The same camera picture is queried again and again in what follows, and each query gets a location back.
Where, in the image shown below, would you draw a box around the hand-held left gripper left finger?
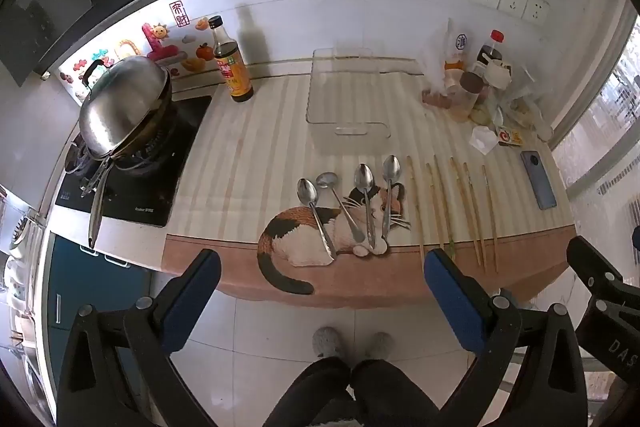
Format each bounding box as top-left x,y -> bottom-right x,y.
56,248 -> 223,427

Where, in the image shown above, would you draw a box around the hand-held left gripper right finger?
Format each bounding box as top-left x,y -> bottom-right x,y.
423,249 -> 588,427

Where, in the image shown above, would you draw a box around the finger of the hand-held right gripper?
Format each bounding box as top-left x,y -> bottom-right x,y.
566,235 -> 632,304

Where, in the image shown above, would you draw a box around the row of wooden chopsticks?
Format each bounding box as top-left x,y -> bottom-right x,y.
449,156 -> 484,266

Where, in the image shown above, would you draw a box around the group of steel spoons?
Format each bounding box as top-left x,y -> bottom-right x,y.
297,178 -> 337,261

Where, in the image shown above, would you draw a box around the clear plastic tray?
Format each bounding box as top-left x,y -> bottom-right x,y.
305,47 -> 392,139

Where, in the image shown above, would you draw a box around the grey fluffy slipper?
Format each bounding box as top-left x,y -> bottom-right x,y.
363,331 -> 394,361
312,326 -> 346,361

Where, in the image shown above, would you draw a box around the grey smartphone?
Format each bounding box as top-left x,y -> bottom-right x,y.
519,150 -> 558,210

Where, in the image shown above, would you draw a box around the blue kitchen cabinet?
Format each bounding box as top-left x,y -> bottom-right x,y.
42,231 -> 167,427

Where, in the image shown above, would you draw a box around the black gas stove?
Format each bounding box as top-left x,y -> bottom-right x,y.
53,95 -> 214,228

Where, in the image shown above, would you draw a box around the person's legs in dark pants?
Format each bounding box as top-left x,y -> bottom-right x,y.
262,356 -> 447,427

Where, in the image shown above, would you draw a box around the white paper scrap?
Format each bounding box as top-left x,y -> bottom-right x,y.
470,126 -> 499,154

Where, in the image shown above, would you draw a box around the small red yellow box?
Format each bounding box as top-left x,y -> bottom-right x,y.
494,125 -> 524,147

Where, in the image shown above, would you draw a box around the crumpled plastic bag with food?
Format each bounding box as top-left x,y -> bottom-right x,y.
470,57 -> 557,144

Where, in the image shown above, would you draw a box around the brown lid clear jar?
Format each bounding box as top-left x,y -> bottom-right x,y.
452,71 -> 485,123

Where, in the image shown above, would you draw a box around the steel wok lid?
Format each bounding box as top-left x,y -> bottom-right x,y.
78,55 -> 174,158

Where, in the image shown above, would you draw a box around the dark soy sauce bottle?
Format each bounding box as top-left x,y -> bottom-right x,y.
207,15 -> 255,104

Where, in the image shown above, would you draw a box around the clear plastic bag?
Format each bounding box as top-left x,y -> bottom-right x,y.
419,17 -> 482,108

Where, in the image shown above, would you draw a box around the red cap dark bottle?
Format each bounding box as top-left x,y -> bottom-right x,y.
474,29 -> 505,78

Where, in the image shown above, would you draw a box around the wok with long handle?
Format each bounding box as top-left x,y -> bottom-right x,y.
77,104 -> 173,251

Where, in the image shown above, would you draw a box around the window with frame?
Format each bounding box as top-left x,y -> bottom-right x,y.
549,1 -> 640,260

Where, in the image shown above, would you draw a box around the colourful wall stickers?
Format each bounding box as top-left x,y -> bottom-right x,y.
57,0 -> 212,104

